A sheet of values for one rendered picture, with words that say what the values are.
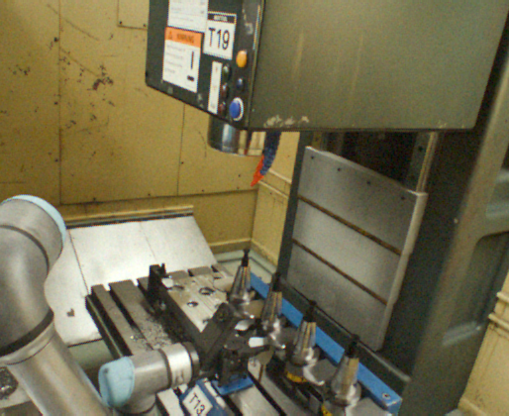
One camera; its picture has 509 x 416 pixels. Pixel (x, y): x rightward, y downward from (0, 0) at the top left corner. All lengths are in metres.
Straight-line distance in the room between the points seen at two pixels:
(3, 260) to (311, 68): 0.55
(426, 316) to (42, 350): 1.05
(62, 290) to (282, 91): 1.41
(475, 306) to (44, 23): 1.79
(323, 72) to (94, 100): 1.37
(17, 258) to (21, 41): 1.40
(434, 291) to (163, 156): 1.36
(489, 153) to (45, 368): 1.07
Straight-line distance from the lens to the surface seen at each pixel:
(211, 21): 0.91
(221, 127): 1.13
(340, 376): 0.85
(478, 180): 1.33
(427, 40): 1.06
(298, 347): 0.92
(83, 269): 2.10
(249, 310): 1.04
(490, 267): 1.69
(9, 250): 0.69
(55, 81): 2.05
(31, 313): 0.68
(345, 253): 1.57
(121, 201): 2.27
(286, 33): 0.82
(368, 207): 1.47
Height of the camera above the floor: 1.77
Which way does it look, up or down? 21 degrees down
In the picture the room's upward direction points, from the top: 8 degrees clockwise
